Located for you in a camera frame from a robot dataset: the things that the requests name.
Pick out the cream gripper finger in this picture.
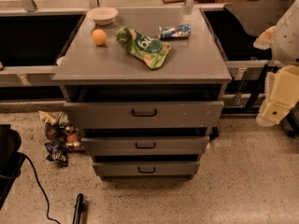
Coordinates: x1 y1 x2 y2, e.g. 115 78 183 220
256 102 290 127

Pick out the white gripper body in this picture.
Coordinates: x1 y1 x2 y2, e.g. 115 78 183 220
265 65 299 110

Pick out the grey top drawer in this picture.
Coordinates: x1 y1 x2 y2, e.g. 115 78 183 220
64 101 223 129

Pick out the grey drawer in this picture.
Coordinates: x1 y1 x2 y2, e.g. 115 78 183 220
93 161 200 178
64 101 223 129
83 136 209 156

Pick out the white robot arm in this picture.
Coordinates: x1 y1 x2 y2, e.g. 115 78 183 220
253 0 299 127

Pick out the grey bottom drawer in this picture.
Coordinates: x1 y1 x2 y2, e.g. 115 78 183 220
93 161 200 178

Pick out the grey drawer cabinet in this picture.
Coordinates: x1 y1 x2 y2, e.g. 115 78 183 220
51 6 233 181

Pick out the grey middle drawer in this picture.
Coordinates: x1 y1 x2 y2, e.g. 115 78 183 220
83 136 209 156

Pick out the blue white soda can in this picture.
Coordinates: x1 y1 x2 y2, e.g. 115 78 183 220
158 24 192 39

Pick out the wooden stick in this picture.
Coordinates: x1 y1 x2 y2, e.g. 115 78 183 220
163 0 185 4

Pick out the green chip bag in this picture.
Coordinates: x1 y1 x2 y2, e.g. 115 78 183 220
116 26 171 70

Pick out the orange fruit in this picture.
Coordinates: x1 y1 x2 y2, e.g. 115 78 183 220
92 29 107 46

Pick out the white bowl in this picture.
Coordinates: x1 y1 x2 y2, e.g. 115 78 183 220
87 7 118 25

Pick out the snack bag pile on floor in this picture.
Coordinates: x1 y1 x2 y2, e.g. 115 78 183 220
38 111 85 152

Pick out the blue snack bag on floor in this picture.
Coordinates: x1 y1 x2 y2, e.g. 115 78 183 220
45 142 68 164

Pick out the black device at left edge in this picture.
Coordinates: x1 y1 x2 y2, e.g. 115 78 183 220
0 124 24 209

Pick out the black cable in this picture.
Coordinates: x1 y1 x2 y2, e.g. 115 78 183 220
21 152 62 224

